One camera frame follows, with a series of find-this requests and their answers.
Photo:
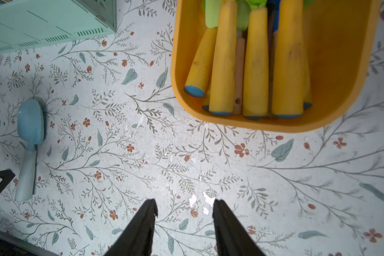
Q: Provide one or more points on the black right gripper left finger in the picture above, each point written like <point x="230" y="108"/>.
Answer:
<point x="137" y="238"/>

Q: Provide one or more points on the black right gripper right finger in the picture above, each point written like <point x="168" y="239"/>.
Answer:
<point x="231" y="237"/>

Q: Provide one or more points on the teal toy scoop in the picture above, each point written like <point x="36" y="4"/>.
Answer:
<point x="31" y="130"/>

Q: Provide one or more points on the green shovel yellow handle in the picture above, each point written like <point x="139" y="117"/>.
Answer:
<point x="223" y="69"/>
<point x="199" y="74"/>
<point x="256" y="68"/>

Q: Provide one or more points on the yellow toy piece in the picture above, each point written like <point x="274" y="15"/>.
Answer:
<point x="289" y="61"/>

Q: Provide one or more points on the blue shovel wooden handle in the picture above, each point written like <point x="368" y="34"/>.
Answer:
<point x="239" y="72"/>

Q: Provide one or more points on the yellow plastic storage box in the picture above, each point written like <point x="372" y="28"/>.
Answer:
<point x="339" y="40"/>

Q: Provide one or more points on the green desktop file organizer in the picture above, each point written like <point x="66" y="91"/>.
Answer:
<point x="28" y="24"/>

